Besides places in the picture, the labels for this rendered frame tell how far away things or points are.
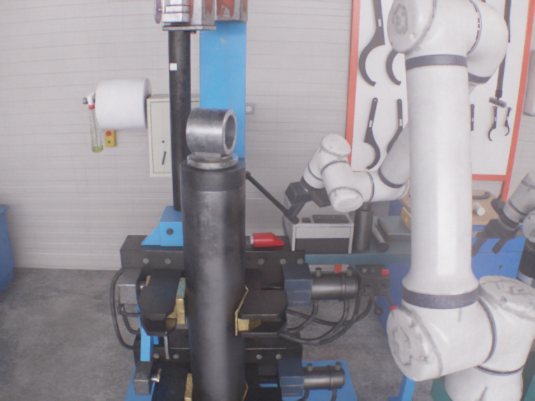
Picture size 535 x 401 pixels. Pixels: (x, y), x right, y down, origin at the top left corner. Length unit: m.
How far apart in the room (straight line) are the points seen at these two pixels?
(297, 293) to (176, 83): 0.90
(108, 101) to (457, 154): 1.81
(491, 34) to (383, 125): 2.73
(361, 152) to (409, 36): 2.80
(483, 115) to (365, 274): 2.38
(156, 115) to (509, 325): 1.85
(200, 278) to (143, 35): 2.29
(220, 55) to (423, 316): 1.30
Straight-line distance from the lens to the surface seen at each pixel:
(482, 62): 1.00
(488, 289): 1.01
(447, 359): 0.92
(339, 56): 3.52
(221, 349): 1.73
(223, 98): 1.87
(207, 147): 1.45
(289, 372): 2.03
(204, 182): 1.44
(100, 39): 3.60
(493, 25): 0.97
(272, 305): 1.62
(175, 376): 2.06
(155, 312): 1.60
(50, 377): 3.02
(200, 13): 1.23
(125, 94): 2.34
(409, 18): 0.88
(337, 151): 1.31
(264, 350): 2.08
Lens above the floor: 1.87
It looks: 21 degrees down
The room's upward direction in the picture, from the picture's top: 1 degrees clockwise
